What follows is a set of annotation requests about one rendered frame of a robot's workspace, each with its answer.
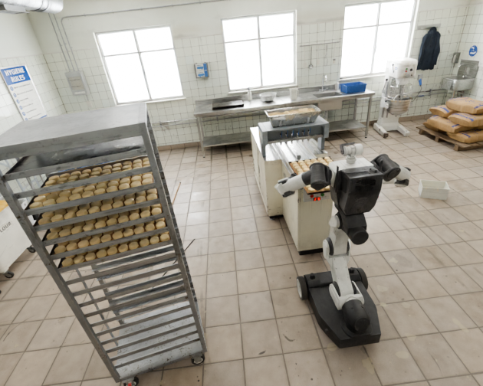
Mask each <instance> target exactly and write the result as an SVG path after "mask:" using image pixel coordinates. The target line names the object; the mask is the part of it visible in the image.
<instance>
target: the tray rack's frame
mask: <svg viewBox="0 0 483 386"><path fill-rule="evenodd" d="M140 121H146V125H147V111H146V103H134V104H129V105H123V106H115V107H109V108H104V109H98V110H89V111H84V112H79V113H70V114H64V115H60V116H50V117H45V118H40V119H30V120H25V121H21V122H20V123H18V124H17V125H15V126H13V127H12V128H10V129H9V130H7V131H6V132H4V133H2V134H1V135H0V155H1V154H5V153H10V152H18V151H23V150H27V149H36V148H41V147H45V146H53V145H57V144H62V143H67V142H75V141H80V140H85V139H92V138H97V137H102V136H110V135H115V134H120V133H124V132H132V131H137V130H140V127H139V124H138V123H139V122H140ZM0 192H1V194H2V196H3V198H4V199H5V201H6V202H7V204H8V206H9V207H10V209H11V211H12V213H13V214H14V216H15V217H16V219H17V220H18V223H19V224H20V225H21V227H22V229H23V231H24V232H25V234H26V235H27V237H28V239H29V240H30V242H31V244H32V245H33V247H34V249H35V250H36V252H37V253H38V256H39V257H40V258H41V260H42V262H43V264H44V265H45V266H46V268H47V270H48V272H49V273H50V275H51V277H52V278H53V280H54V282H55V283H56V285H57V287H58V288H59V290H60V291H61V293H62V295H63V296H64V298H65V299H66V301H67V303H68V305H69V307H70V308H71V310H72V311H73V313H74V314H75V316H76V317H77V320H78V321H79V323H80V324H81V326H82V328H83V329H84V331H85V332H86V334H87V336H88V338H89V339H90V341H91V342H92V344H93V346H94V347H95V349H96V350H97V353H98V354H99V356H100V357H101V359H102V360H103V363H104V364H105V365H106V367H107V369H108V371H109V372H110V374H111V375H112V377H113V379H114V380H115V382H116V383H118V382H121V381H122V382H123V383H126V385H127V386H128V384H127V383H128V382H131V381H132V383H131V385H132V386H133V385H135V383H134V381H133V380H134V377H136V376H138V375H141V374H144V373H147V372H149V371H153V370H156V369H158V368H161V367H164V366H167V365H171V364H173V363H176V362H178V361H182V360H184V359H187V358H191V357H192V359H194V360H195V363H198V362H201V361H202V359H201V356H202V353H203V350H202V345H201V342H200V341H198V342H194V343H192V344H189V345H185V346H183V347H180V348H176V349H173V350H171V351H168V352H164V353H162V354H159V355H155V356H153V357H150V358H146V359H143V360H141V361H137V362H135V363H133V364H130V365H126V366H123V367H121V368H117V369H116V368H115V367H114V365H113V362H112V361H111V360H110V358H109V356H108V354H107V353H106V351H105V349H104V347H103V346H102V344H101V343H100V340H99V338H98V337H97V335H96V333H95V332H94V330H93V329H92V327H91V325H90V323H89V322H88V320H87V318H86V316H85V315H84V313H83V311H82V309H81V308H80V306H79V305H78V303H77V300H76V299H75V298H74V295H73V294H72V292H71V291H70V289H69V287H68V285H67V284H66V282H65V280H64V278H63V277H62V275H61V273H60V271H59V270H58V268H57V266H56V265H55V263H54V261H53V260H52V258H51V256H50V254H49V253H48V251H47V249H46V247H45V246H44V244H43V242H42V241H41V238H40V237H39V236H38V233H37V232H36V230H35V228H34V227H33V225H32V223H31V222H30V220H29V218H28V216H27V215H26V213H25V211H24V209H23V208H22V206H21V204H20V203H19V201H18V199H17V198H16V196H15V194H14V192H13V191H12V189H11V187H10V185H9V183H8V182H7V180H6V179H5V176H4V175H3V174H2V171H1V170H0ZM185 305H189V301H186V302H184V303H180V304H176V305H174V306H170V307H166V308H164V309H159V310H156V311H154V312H149V313H147V314H144V315H141V316H137V317H134V318H131V319H127V320H120V321H118V322H119V324H120V325H123V324H126V323H129V322H133V321H136V320H139V319H143V318H146V317H149V316H153V315H155V314H159V313H161V312H165V311H169V310H171V309H175V308H179V307H181V306H185ZM190 313H192V310H191V308H188V309H184V310H181V311H178V312H174V313H171V314H169V315H166V316H161V317H159V318H156V319H152V320H149V321H146V322H142V323H139V324H136V325H132V326H130V327H126V328H124V329H120V333H119V335H124V334H127V333H129V332H133V331H136V330H139V329H143V328H146V327H148V326H152V325H155V324H158V323H161V322H165V321H168V320H170V319H174V318H178V317H180V316H184V315H187V314H190ZM190 322H194V318H193V317H190V318H188V319H183V320H180V321H178V322H174V323H171V324H168V325H164V326H161V327H159V328H156V329H151V330H149V331H146V332H142V333H140V334H137V335H132V336H130V337H127V338H124V339H121V340H119V342H118V343H117V341H115V344H116V346H118V345H122V344H126V343H128V342H132V341H135V340H137V339H141V338H144V337H147V336H150V335H154V334H156V333H159V332H163V331H166V330H168V329H173V328H175V327H178V326H181V325H185V324H187V323H190ZM196 329H197V328H196V325H193V326H190V327H188V328H185V329H181V330H178V331H175V332H171V333H169V334H166V335H162V336H160V337H157V338H154V339H150V340H147V341H145V342H141V343H138V344H135V345H131V346H129V347H126V348H122V349H119V350H117V355H121V354H123V353H126V352H130V351H132V350H135V349H138V348H142V347H144V346H147V345H151V344H153V343H156V342H160V341H162V340H165V339H170V338H172V337H175V336H178V335H181V334H184V333H187V332H191V331H193V330H196ZM198 337H199V334H198V333H196V334H193V335H189V336H186V337H184V338H181V339H177V340H175V341H172V342H168V343H166V344H163V345H159V346H156V347H154V348H150V349H147V350H145V351H142V352H138V353H136V354H133V355H129V356H127V357H124V358H120V359H117V364H119V363H122V362H125V361H129V360H131V359H134V358H138V357H140V356H143V355H147V354H149V353H152V352H156V351H159V350H161V349H164V348H168V347H170V346H173V345H177V344H179V343H182V342H186V341H189V340H191V339H195V338H198Z"/></svg>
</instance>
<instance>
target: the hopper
mask: <svg viewBox="0 0 483 386"><path fill-rule="evenodd" d="M304 108H308V109H309V110H310V109H312V110H314V111H313V112H306V113H295V114H288V115H282V116H269V115H272V114H279V113H283V112H285V111H288V112H289V113H291V112H294V111H299V109H304ZM321 111H322V110H320V109H319V108H317V107H316V106H315V105H306V106H294V107H288V108H281V109H275V110H265V112H266V115H267V117H268V119H269V121H270V124H271V125H272V126H273V128H274V127H281V126H293V125H299V124H305V123H315V121H316V119H317V117H318V116H319V114H320V112H321Z"/></svg>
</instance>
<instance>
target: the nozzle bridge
mask: <svg viewBox="0 0 483 386"><path fill-rule="evenodd" d="M304 128H305V132H304V137H303V136H302V131H304ZM293 130H294V135H293V138H291V132H293ZM308 130H309V131H310V135H309V136H308V135H307V132H308ZM281 131H282V137H281V139H280V133H281ZM297 131H298V132H299V135H298V137H297ZM286 133H287V139H286V138H285V134H286ZM258 135H259V138H260V140H261V155H262V157H263V158H264V157H266V148H265V146H267V145H268V144H272V143H279V142H290V141H296V140H302V139H314V138H318V143H317V146H318V147H319V149H320V150H324V143H325V138H328V136H329V123H328V122H327V121H326V120H325V119H323V118H322V117H320V116H318V117H317V119H316V121H315V123H305V124H299V125H293V126H281V127H274V128H273V126H272V125H271V124H270V122H266V123H258Z"/></svg>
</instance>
